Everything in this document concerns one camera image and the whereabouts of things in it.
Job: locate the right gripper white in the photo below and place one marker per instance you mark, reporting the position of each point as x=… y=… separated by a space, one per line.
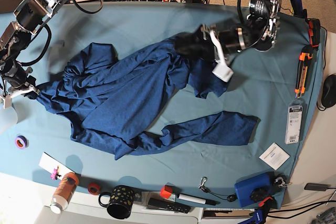
x=12 y=88

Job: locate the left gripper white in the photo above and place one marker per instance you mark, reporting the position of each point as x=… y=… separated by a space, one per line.
x=195 y=46

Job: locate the dark blue t-shirt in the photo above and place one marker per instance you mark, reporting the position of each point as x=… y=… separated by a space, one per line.
x=111 y=102

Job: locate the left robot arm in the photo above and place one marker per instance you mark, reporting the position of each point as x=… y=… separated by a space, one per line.
x=257 y=28

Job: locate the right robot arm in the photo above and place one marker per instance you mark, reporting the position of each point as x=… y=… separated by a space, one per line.
x=31 y=17

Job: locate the translucent plastic cup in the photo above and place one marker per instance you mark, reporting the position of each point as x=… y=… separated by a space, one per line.
x=9 y=118

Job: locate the purple tape roll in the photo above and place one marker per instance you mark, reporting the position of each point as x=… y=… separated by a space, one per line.
x=21 y=142

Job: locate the white paper card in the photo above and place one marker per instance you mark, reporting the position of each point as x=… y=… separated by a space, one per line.
x=48 y=163

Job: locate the pink small clip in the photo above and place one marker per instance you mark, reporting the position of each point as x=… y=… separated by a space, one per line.
x=55 y=175

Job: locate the orange plastic bottle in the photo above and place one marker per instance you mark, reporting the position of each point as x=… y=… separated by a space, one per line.
x=64 y=193

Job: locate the orange black utility knife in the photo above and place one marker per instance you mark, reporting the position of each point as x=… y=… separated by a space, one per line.
x=304 y=63

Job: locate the red tape roll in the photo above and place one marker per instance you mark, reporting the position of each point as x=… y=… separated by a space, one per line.
x=94 y=189

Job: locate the packaged bit set blister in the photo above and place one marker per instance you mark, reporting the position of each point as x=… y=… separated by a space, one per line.
x=294 y=119

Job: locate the white square paper leaflet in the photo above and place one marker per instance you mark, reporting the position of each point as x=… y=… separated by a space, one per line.
x=274 y=156

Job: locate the black mug gold pattern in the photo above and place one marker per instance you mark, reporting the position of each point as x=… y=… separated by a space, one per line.
x=120 y=202

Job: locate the black computer mouse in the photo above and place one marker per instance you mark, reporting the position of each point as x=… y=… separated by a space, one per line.
x=328 y=98

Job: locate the red orange cube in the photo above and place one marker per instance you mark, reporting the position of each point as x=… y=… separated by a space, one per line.
x=166 y=192

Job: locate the white black marker pen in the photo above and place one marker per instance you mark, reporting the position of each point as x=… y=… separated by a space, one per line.
x=197 y=200

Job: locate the blue plastic case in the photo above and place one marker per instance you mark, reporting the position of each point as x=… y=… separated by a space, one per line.
x=254 y=190

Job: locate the black remote control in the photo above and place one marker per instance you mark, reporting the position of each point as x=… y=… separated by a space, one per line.
x=169 y=205

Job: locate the blue orange clamp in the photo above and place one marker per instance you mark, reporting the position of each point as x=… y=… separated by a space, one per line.
x=259 y=216

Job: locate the black power adapter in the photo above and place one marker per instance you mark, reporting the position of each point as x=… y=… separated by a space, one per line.
x=316 y=187

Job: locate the carabiner with black lanyard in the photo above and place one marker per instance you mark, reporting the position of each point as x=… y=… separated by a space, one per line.
x=228 y=198

